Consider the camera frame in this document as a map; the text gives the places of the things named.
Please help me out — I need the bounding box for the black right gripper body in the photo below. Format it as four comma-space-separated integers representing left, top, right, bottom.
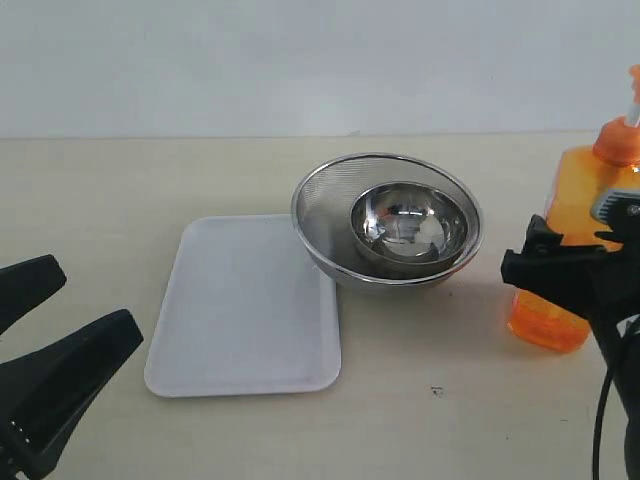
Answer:
591, 204, 639, 360

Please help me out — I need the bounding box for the orange pump soap bottle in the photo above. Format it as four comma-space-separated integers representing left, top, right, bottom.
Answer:
508, 65, 639, 353

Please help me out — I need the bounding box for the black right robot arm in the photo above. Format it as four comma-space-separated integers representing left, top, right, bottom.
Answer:
501, 189, 639, 479

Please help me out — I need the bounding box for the small stainless steel bowl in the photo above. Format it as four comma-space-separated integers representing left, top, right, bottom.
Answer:
349, 182, 469, 267

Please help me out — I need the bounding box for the steel mesh strainer basket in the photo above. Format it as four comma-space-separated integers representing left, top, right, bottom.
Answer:
291, 152, 485, 291

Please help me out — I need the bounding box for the white rectangular foam tray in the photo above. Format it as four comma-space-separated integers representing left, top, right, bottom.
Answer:
144, 214, 342, 398

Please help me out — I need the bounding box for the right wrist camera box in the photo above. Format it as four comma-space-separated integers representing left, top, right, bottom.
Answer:
590, 188, 639, 224

